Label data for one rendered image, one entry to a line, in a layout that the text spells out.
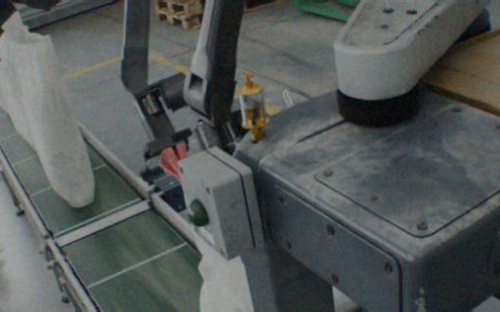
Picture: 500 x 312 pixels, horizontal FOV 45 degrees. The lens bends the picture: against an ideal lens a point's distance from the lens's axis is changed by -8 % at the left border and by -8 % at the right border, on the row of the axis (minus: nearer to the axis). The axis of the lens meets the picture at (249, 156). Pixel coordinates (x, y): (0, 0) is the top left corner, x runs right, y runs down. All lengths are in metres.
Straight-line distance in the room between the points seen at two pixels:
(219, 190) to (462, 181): 0.23
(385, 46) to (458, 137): 0.11
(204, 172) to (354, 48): 0.19
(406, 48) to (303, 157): 0.15
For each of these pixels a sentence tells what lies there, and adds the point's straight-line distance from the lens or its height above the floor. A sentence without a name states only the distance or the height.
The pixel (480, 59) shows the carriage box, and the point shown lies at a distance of 0.84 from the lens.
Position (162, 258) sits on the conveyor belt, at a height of 0.38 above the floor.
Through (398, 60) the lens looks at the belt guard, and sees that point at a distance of 0.64.
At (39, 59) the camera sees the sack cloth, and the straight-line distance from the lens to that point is 2.46.
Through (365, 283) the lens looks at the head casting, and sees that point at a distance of 0.55.
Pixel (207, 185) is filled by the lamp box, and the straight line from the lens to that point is 0.62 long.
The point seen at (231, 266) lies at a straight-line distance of 1.17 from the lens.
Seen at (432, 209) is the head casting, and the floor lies 1.34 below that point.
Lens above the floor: 1.62
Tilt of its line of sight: 27 degrees down
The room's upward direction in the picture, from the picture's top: 10 degrees counter-clockwise
